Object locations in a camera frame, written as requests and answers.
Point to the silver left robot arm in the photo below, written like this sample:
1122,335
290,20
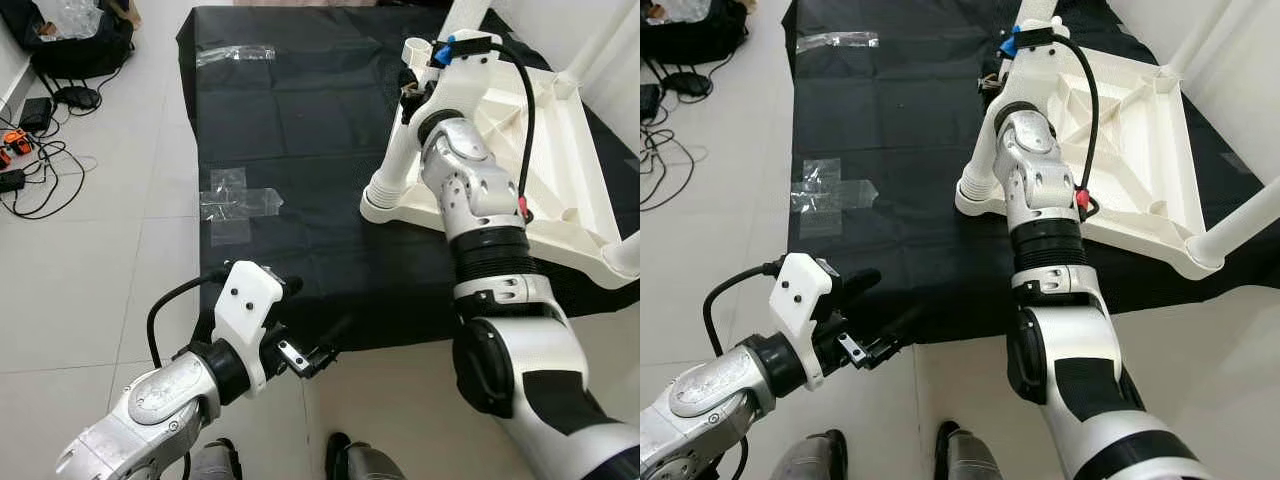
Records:
720,400
150,410

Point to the clear plastic sheet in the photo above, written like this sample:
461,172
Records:
830,195
235,205

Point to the black tablecloth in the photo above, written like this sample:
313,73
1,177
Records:
900,130
300,130

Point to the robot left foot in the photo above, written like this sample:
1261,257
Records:
812,457
215,460

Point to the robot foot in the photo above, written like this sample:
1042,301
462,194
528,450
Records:
812,457
215,460
970,452
365,460

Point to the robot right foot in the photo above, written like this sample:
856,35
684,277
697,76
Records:
365,460
970,452

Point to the clear plastic hardware bag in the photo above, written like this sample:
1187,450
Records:
235,55
835,41

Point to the black power adapter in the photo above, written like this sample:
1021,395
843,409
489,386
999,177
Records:
650,100
35,113

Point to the crumpled clear plastic bag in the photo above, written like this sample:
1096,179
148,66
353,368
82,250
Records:
685,10
75,18

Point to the black power strip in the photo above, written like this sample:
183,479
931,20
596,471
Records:
12,180

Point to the orange black battery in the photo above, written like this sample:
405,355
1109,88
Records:
5,156
18,142

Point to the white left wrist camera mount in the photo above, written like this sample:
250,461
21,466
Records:
800,300
245,310

